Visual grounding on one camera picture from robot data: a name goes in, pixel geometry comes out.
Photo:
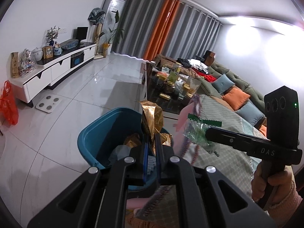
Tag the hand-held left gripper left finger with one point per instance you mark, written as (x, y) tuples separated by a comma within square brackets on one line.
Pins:
[(111, 194)]

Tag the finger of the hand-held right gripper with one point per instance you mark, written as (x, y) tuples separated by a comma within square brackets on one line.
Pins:
[(232, 141)]

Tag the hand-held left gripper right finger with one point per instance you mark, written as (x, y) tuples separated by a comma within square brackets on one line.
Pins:
[(194, 194)]

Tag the clear green plastic wrapper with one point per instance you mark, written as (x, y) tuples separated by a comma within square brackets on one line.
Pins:
[(197, 133)]

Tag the blue plastic bin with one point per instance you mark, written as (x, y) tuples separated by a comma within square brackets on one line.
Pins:
[(99, 137)]

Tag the gold foil wrapper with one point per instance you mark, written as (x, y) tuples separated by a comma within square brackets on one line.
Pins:
[(152, 116), (132, 141)]

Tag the person's right forearm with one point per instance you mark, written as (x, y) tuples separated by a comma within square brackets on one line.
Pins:
[(289, 213)]

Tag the person's right hand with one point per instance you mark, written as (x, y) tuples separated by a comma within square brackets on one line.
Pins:
[(281, 187)]

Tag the orange cushion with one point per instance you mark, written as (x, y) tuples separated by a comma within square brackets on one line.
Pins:
[(235, 97), (263, 130)]

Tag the blue cushion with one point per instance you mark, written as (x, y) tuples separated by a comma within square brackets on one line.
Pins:
[(223, 83), (250, 112)]

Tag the grey blue crumpled paper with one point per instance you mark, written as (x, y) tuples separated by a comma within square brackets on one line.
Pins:
[(120, 155)]

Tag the green brown sofa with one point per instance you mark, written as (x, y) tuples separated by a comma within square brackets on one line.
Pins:
[(239, 80)]

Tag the clear snack bag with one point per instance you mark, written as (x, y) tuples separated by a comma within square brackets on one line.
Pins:
[(192, 86)]

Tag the red cloth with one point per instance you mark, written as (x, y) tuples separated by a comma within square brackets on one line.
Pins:
[(207, 78)]

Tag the white clothes pile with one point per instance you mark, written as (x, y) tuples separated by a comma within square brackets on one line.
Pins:
[(198, 64)]

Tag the brown wooden cabinet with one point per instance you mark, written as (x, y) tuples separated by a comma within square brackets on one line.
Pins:
[(209, 57)]

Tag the dark coffee table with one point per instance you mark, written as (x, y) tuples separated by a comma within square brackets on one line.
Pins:
[(154, 99)]

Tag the glass jar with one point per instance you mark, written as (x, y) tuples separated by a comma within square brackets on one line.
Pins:
[(178, 67)]

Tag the black clothes pile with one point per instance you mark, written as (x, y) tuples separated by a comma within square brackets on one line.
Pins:
[(183, 62)]

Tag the white bathroom scale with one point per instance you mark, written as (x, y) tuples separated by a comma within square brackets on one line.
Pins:
[(49, 104)]

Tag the grey curtain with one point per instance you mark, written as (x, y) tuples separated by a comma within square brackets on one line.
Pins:
[(197, 33), (135, 21)]

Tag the orange curtain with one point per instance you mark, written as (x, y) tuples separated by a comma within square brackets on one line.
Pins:
[(174, 16), (155, 35)]

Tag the red plastic bag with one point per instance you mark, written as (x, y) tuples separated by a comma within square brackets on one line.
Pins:
[(8, 106)]

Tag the white black tv cabinet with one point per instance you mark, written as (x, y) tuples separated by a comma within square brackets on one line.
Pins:
[(59, 66)]

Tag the blue white porcelain jar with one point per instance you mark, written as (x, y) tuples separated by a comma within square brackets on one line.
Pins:
[(57, 51)]

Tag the blue decorative tray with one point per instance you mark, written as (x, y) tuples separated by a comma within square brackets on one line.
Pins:
[(68, 44)]

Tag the glass ship ornament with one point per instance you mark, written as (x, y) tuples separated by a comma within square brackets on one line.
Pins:
[(26, 63)]

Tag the white ceramic jar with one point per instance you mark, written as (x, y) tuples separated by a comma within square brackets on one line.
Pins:
[(37, 54)]

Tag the tall leafy potted plant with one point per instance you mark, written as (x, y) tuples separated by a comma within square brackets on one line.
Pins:
[(112, 34)]

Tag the brown gold vase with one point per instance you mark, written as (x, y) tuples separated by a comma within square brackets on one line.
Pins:
[(15, 64)]

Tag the black monitor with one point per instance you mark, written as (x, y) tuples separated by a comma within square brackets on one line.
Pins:
[(82, 34)]

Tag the vase with branches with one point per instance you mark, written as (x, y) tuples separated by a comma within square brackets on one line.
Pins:
[(52, 34)]

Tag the white standing air conditioner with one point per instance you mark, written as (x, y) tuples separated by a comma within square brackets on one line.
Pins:
[(116, 4)]

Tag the standing fan with cover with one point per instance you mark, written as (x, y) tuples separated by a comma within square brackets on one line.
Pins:
[(96, 15)]

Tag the gold picture frame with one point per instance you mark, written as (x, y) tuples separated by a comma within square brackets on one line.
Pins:
[(48, 52)]

